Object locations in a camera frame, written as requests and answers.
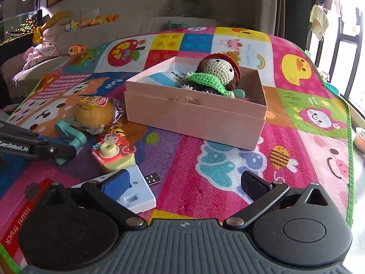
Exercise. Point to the orange fish plush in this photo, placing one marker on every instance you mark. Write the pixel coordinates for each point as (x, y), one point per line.
(76, 50)

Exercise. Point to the row of yellow plush toys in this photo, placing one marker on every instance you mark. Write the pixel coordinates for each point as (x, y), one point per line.
(94, 21)

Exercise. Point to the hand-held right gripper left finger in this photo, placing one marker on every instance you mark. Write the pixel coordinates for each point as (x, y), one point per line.
(116, 185)

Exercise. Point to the crochet doll with red hat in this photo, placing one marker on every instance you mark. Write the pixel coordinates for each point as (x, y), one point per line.
(216, 71)

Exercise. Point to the red toy truck box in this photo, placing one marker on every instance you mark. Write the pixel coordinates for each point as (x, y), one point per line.
(17, 222)

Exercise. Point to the yellow toy camera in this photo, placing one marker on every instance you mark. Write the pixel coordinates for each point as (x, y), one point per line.
(114, 162)

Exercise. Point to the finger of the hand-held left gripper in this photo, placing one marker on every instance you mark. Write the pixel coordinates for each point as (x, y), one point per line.
(48, 139)
(57, 149)

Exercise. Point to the pale yellow hanging cloth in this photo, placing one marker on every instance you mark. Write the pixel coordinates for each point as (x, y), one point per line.
(319, 21)

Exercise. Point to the glass fish tank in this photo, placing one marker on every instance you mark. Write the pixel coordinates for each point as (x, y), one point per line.
(20, 20)

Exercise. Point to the teal cloth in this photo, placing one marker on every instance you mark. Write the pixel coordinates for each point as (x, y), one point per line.
(176, 24)

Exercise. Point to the white paper sheet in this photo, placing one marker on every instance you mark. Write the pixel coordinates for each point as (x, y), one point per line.
(89, 13)

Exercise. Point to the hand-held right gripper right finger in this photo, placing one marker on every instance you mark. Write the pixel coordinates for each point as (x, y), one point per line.
(255, 185)

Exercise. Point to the white usb device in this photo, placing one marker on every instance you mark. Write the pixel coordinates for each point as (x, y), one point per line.
(139, 191)

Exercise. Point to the black window railing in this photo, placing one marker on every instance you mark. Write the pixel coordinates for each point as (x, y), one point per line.
(349, 62)

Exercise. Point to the yellow banana pillow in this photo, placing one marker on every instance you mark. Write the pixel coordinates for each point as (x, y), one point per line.
(51, 22)

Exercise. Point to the pink cardboard box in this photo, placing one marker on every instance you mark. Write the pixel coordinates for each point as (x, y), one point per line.
(199, 120)

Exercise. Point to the gold bell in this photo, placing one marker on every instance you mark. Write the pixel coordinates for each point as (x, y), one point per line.
(117, 131)

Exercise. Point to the teal plastic stand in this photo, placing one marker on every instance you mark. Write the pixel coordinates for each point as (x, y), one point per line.
(75, 138)

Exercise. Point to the blue tissue pack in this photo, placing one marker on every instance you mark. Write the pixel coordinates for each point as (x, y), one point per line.
(162, 79)

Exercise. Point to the beige curtain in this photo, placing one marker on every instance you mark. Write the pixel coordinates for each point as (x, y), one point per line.
(285, 8)

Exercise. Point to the small bowl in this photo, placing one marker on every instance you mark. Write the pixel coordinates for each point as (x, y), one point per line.
(360, 138)

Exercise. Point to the colourful cartoon play mat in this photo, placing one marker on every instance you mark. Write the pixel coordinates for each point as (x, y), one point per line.
(299, 137)

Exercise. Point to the packaged bread bun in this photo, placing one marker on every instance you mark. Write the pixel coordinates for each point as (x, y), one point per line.
(91, 114)

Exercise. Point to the pink clothing pile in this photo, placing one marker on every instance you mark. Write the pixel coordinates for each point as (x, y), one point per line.
(38, 55)

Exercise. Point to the grey neck pillow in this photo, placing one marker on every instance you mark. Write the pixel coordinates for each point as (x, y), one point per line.
(189, 2)

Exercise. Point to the beige sofa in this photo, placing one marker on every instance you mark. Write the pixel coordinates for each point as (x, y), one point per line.
(122, 30)

